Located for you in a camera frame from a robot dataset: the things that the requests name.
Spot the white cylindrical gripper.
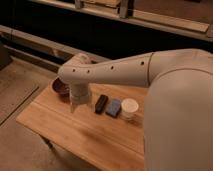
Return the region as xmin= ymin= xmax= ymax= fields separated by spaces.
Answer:
xmin=69 ymin=84 xmax=91 ymax=113

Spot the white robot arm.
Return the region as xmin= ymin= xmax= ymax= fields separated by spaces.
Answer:
xmin=58 ymin=49 xmax=213 ymax=171

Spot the purple ceramic bowl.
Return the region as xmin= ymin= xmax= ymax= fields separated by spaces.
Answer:
xmin=52 ymin=78 xmax=69 ymax=96

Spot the white ceramic cup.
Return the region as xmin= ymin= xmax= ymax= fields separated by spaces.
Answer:
xmin=121 ymin=98 xmax=139 ymax=120

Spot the black rectangular block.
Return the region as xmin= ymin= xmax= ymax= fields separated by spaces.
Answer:
xmin=95 ymin=95 xmax=108 ymax=114

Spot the blue sponge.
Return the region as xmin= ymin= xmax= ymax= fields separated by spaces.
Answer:
xmin=105 ymin=99 xmax=121 ymax=118

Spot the wooden table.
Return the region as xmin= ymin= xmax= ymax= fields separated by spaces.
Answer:
xmin=16 ymin=84 xmax=147 ymax=171

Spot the metal window rail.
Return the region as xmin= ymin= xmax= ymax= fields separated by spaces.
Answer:
xmin=0 ymin=25 xmax=108 ymax=62

